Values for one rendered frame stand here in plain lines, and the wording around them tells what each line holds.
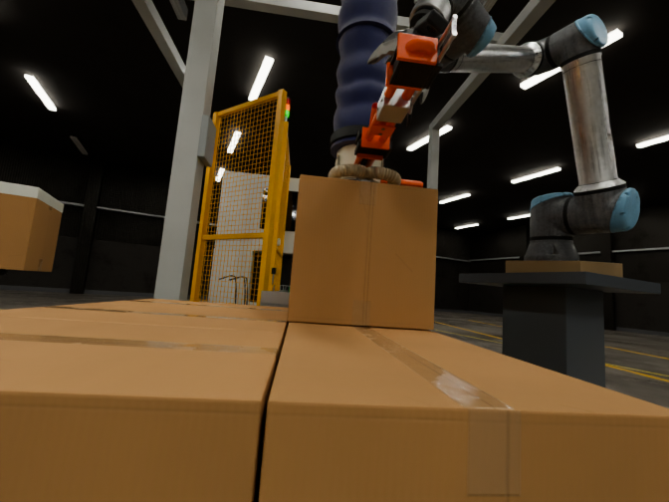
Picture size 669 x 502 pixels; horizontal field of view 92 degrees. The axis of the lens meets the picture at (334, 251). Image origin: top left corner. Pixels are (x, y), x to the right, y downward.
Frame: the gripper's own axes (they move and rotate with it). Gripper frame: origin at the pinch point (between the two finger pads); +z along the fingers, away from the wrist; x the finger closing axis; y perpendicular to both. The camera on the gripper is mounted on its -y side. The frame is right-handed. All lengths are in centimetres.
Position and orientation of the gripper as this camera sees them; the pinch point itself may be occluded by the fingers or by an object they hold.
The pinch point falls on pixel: (396, 83)
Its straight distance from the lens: 82.3
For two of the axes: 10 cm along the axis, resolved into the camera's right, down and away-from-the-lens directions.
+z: -4.4, 8.7, -2.1
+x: -8.4, -4.8, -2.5
